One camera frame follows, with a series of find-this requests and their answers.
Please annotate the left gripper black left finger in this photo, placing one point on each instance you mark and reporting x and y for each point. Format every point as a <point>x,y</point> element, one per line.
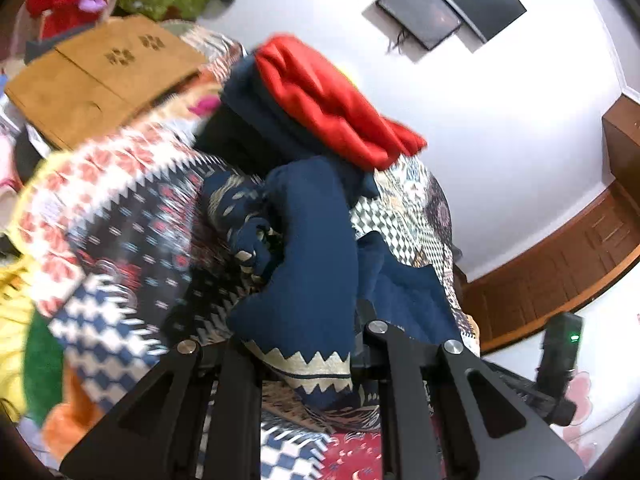
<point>233,436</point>

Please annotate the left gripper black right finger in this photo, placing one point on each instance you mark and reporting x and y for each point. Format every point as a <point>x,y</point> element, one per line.
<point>395,363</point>

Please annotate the navy patterned hooded jacket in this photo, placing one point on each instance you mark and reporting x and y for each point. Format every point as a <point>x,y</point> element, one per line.
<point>291,234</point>

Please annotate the brown wooden door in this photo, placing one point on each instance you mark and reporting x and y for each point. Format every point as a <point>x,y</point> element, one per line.
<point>578,261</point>

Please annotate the patchwork patterned bedspread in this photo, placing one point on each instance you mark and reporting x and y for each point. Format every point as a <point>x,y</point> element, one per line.
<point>129,265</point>

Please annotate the red garment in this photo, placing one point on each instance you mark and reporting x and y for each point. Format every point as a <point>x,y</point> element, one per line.
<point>310,89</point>

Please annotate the dark navy folded garment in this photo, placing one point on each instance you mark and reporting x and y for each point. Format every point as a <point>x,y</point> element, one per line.
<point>251,132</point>

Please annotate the brown cardboard box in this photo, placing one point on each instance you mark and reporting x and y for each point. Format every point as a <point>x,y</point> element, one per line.
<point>89,85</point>

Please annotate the red plush toy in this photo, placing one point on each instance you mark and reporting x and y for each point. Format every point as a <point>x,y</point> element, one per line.
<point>58,16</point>

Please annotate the wall mounted monitor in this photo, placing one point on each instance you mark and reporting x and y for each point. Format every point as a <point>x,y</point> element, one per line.
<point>430,22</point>

